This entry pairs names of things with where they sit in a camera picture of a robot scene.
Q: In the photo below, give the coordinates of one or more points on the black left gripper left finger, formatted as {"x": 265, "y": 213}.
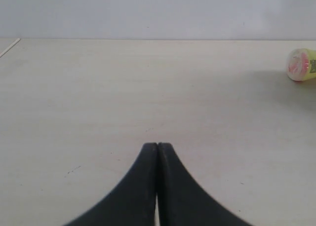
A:
{"x": 132, "y": 202}

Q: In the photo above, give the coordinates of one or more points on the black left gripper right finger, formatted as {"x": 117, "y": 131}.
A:
{"x": 182, "y": 201}

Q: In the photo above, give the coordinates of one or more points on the yellow drink bottle red cap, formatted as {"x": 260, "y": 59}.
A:
{"x": 301, "y": 65}

